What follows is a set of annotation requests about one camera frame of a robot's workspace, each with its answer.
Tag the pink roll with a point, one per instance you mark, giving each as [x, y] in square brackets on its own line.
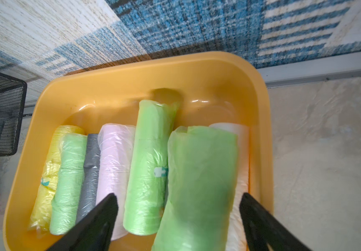
[116, 149]

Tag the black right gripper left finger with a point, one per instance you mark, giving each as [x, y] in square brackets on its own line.
[94, 231]

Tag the small dark grey roll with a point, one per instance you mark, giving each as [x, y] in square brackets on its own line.
[91, 169]

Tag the large light green roll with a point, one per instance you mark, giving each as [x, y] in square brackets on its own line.
[70, 178]

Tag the yellow trash bag roll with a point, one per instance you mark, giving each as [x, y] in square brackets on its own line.
[41, 214]

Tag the fat green roll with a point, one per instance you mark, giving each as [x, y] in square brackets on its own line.
[203, 166]

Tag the black mesh shelf rack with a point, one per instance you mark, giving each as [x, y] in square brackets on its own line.
[12, 101]

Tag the plain light green roll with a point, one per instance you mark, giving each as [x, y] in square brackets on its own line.
[145, 199]

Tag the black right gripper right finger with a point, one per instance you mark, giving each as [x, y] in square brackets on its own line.
[263, 231]

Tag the white roll red label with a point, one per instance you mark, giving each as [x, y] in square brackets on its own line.
[236, 239]

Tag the yellow plastic storage box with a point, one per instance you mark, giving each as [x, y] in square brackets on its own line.
[210, 87]

